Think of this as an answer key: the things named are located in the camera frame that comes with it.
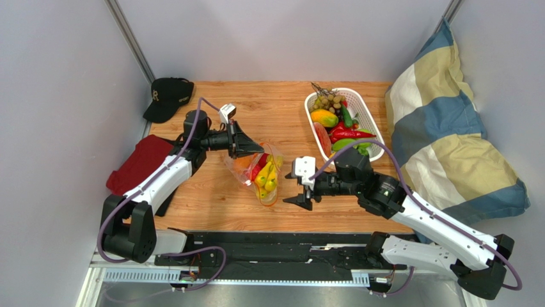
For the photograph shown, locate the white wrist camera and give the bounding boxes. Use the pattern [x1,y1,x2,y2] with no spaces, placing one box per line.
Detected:
[292,156,317,190]
[218,103,236,125]

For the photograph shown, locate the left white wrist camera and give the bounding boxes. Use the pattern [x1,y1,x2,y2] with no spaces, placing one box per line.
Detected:
[218,103,236,125]

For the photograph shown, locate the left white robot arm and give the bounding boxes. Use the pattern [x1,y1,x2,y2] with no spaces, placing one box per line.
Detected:
[97,110,264,263]

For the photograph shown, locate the green cucumber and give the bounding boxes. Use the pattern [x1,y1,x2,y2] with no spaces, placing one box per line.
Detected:
[340,104,353,129]

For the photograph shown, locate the black folded cloth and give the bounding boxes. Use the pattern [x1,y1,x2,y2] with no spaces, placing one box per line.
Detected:
[155,191,176,217]

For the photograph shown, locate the yellow banana bunch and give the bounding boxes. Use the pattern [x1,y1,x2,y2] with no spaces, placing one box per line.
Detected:
[252,153,283,205]

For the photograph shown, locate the wrinkled red fruit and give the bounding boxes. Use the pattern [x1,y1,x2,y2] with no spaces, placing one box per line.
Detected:
[250,164,262,182]

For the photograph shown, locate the watermelon slice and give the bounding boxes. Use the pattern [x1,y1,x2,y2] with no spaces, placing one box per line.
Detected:
[313,122,332,158]

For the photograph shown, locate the clear orange zip top bag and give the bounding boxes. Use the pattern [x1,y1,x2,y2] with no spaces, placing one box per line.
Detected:
[223,142,284,207]

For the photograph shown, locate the white perforated plastic basket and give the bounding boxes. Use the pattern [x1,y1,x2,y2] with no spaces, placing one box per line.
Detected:
[303,88,384,161]

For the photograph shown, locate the silver aluminium frame rail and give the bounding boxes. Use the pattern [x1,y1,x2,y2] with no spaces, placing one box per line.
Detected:
[104,0,155,84]

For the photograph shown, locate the red pomegranate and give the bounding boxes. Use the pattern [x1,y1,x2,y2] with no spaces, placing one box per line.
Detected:
[258,153,269,168]

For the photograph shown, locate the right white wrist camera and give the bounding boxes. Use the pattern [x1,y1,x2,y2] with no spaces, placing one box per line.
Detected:
[292,156,317,190]

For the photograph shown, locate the orange persimmon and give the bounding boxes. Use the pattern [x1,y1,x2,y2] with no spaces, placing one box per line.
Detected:
[233,156,253,171]

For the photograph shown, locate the blue yellow checked pillow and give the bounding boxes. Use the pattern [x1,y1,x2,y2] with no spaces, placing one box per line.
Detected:
[385,20,530,225]

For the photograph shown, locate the long red chili pepper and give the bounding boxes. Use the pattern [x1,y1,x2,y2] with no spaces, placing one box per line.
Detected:
[329,129,362,143]

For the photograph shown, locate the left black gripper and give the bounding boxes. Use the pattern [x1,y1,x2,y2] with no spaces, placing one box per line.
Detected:
[200,120,264,160]

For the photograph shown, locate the black baseball cap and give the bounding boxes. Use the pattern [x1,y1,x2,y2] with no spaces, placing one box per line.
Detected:
[143,77,194,123]

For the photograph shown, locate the dark red folded cloth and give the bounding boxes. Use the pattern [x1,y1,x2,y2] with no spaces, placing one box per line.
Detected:
[106,135,173,196]

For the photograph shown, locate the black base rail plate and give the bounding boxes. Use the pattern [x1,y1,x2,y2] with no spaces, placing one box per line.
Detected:
[153,230,452,282]

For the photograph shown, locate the brown longan bunch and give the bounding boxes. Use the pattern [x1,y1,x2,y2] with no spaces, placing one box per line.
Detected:
[308,83,347,114]

